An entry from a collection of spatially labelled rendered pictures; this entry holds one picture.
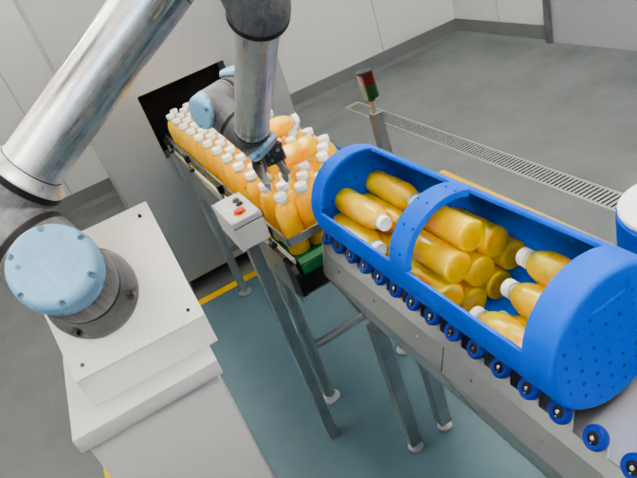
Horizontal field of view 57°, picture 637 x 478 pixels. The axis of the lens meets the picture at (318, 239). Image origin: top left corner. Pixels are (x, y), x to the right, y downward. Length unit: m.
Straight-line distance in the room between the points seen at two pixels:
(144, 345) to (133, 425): 0.17
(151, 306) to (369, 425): 1.40
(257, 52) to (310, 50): 5.02
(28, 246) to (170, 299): 0.34
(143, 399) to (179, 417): 0.10
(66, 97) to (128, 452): 0.74
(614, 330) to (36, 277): 0.96
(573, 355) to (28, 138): 0.97
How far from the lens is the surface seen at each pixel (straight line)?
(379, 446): 2.42
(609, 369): 1.15
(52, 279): 1.07
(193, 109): 1.57
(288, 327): 2.10
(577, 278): 1.02
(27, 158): 1.13
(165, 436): 1.38
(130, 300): 1.28
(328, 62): 6.26
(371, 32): 6.47
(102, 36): 1.08
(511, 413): 1.28
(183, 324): 1.29
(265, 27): 1.07
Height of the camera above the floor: 1.87
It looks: 30 degrees down
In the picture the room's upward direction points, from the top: 20 degrees counter-clockwise
